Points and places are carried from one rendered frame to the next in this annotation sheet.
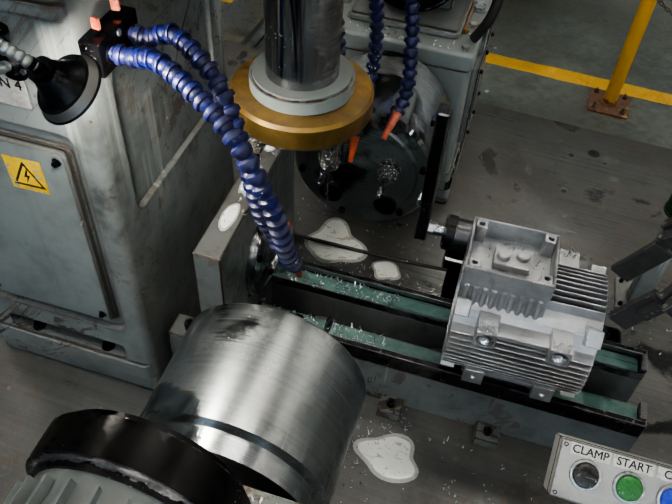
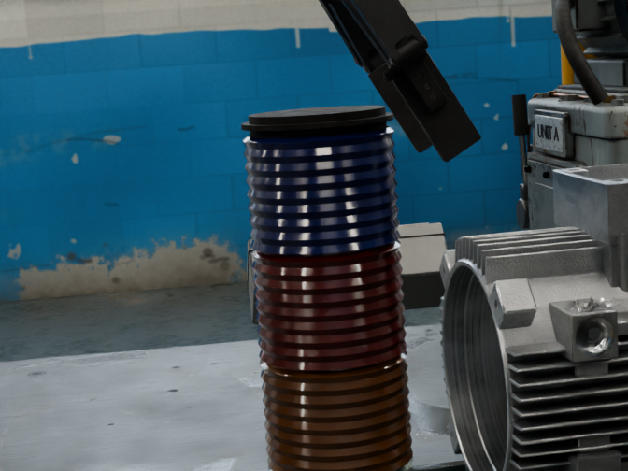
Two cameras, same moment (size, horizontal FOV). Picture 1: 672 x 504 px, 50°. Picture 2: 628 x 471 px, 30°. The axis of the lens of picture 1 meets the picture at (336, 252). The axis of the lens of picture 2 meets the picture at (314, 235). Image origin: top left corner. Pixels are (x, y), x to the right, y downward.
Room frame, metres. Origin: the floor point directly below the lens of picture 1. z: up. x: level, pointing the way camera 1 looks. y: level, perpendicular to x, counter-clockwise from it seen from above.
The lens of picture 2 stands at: (1.34, -0.75, 1.24)
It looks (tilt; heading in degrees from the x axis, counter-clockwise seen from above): 9 degrees down; 159
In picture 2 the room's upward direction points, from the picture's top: 4 degrees counter-clockwise
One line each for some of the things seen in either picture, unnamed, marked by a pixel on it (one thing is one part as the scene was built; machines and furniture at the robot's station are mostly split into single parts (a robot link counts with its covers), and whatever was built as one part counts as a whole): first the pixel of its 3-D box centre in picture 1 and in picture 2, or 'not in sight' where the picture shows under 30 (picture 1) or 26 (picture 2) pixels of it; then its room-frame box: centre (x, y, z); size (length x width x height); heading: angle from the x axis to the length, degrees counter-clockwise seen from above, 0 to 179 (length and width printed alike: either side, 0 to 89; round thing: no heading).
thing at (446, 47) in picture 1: (408, 74); not in sight; (1.33, -0.13, 0.99); 0.35 x 0.31 x 0.37; 166
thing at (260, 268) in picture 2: not in sight; (329, 298); (0.91, -0.58, 1.14); 0.06 x 0.06 x 0.04
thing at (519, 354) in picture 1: (520, 315); (611, 360); (0.68, -0.28, 1.01); 0.20 x 0.19 x 0.19; 77
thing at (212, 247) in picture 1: (231, 257); not in sight; (0.79, 0.17, 0.97); 0.30 x 0.11 x 0.34; 166
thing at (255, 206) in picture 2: not in sight; (321, 188); (0.91, -0.58, 1.19); 0.06 x 0.06 x 0.04
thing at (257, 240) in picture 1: (268, 249); not in sight; (0.77, 0.11, 1.01); 0.15 x 0.02 x 0.15; 166
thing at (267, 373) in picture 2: not in sight; (336, 406); (0.91, -0.58, 1.10); 0.06 x 0.06 x 0.04
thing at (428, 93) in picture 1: (379, 127); not in sight; (1.07, -0.06, 1.04); 0.41 x 0.25 x 0.25; 166
